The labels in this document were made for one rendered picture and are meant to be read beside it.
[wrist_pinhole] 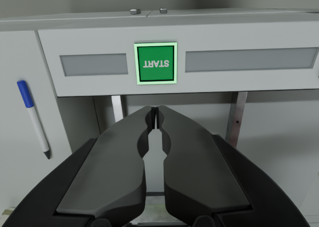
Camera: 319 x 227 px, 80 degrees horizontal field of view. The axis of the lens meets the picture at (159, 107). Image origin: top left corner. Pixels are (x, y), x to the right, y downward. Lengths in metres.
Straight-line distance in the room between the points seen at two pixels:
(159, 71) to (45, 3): 1.15
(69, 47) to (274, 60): 0.28
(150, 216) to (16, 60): 0.51
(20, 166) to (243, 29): 0.42
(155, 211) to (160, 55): 0.46
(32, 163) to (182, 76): 0.30
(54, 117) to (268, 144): 0.51
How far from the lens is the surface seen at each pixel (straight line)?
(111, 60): 0.28
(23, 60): 0.32
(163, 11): 0.60
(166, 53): 0.26
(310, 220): 0.90
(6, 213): 0.53
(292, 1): 1.44
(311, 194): 0.98
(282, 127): 0.58
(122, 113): 0.43
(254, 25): 0.29
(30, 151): 0.40
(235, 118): 0.47
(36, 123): 0.35
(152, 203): 0.59
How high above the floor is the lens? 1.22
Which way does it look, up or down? 62 degrees down
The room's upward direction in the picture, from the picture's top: 178 degrees clockwise
